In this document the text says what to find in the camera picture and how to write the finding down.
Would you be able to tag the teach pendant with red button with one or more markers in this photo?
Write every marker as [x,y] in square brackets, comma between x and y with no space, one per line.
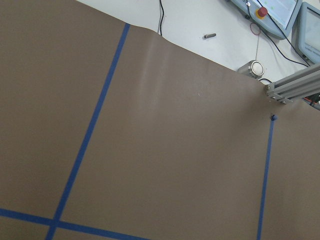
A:
[276,17]

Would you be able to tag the steel bolt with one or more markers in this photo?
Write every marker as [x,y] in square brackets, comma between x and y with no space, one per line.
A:
[209,36]

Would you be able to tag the aluminium frame post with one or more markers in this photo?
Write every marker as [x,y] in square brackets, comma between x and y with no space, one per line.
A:
[299,85]

